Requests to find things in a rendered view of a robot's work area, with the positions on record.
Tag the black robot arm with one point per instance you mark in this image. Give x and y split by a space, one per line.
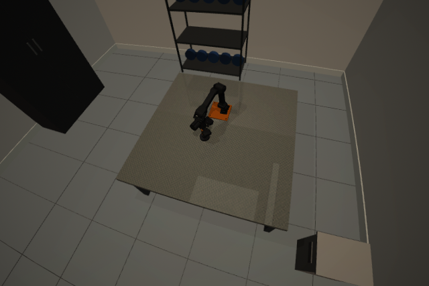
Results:
202 110

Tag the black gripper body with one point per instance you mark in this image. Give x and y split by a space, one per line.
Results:
206 132

